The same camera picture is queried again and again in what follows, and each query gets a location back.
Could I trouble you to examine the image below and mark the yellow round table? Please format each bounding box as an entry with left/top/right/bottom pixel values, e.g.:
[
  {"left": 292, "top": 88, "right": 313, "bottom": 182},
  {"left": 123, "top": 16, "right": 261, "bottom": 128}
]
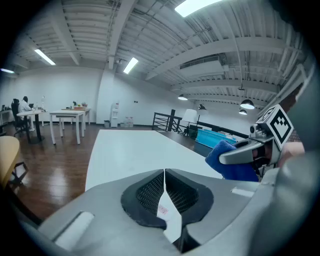
[{"left": 0, "top": 135, "right": 21, "bottom": 190}]

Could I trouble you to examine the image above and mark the person's right forearm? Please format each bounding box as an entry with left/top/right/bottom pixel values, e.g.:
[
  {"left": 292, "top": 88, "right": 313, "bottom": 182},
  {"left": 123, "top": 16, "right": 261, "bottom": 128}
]
[{"left": 277, "top": 141, "right": 306, "bottom": 168}]

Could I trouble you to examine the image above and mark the white lamp shade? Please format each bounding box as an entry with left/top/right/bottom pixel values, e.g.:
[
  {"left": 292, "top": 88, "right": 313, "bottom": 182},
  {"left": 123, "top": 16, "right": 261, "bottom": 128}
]
[{"left": 180, "top": 108, "right": 199, "bottom": 124}]

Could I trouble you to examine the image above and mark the white water dispenser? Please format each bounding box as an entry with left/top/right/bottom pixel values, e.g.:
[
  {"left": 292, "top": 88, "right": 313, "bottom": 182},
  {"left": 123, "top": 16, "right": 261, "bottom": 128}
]
[{"left": 110, "top": 101, "right": 121, "bottom": 128}]

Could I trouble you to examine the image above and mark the blue plastic crate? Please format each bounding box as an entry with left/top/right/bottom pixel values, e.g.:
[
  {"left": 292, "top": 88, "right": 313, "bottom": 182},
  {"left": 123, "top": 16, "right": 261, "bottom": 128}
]
[{"left": 195, "top": 128, "right": 237, "bottom": 151}]

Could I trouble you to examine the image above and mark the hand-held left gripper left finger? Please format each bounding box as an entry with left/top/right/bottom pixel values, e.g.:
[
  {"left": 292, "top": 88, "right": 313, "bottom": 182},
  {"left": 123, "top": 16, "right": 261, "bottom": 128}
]
[{"left": 37, "top": 168, "right": 181, "bottom": 256}]

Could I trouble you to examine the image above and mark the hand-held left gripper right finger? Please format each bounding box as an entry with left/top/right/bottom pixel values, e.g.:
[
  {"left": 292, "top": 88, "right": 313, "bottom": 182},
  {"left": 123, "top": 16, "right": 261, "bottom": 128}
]
[{"left": 164, "top": 167, "right": 274, "bottom": 254}]

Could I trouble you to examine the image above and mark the black metal railing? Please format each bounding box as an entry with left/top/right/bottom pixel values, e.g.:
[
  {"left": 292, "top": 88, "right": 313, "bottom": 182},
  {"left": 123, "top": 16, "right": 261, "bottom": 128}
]
[{"left": 152, "top": 108, "right": 251, "bottom": 141}]

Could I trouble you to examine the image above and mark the black desk lamp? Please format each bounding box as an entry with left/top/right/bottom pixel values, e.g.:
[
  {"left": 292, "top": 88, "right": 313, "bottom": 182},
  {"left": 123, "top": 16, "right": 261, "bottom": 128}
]
[{"left": 196, "top": 103, "right": 209, "bottom": 126}]

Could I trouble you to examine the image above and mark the blue cloth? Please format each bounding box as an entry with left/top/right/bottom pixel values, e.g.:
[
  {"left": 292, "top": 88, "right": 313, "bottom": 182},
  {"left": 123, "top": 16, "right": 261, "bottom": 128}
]
[{"left": 204, "top": 139, "right": 260, "bottom": 182}]

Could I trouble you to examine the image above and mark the round white table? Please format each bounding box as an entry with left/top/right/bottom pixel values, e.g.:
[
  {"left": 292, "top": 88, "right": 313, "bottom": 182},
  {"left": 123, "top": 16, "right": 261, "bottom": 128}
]
[{"left": 16, "top": 109, "right": 49, "bottom": 145}]

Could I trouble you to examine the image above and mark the black office chair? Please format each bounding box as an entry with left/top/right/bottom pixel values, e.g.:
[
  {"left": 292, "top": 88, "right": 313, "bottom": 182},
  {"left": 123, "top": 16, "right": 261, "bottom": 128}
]
[{"left": 10, "top": 98, "right": 26, "bottom": 137}]

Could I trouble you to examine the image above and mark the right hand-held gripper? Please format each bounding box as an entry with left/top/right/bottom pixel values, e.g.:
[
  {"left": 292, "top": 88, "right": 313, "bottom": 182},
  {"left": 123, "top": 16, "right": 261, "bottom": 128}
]
[{"left": 218, "top": 103, "right": 295, "bottom": 176}]

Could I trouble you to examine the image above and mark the white rectangular desk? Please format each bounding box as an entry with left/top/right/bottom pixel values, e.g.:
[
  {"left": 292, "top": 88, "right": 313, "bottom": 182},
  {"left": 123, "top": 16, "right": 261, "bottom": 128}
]
[{"left": 48, "top": 109, "right": 86, "bottom": 146}]

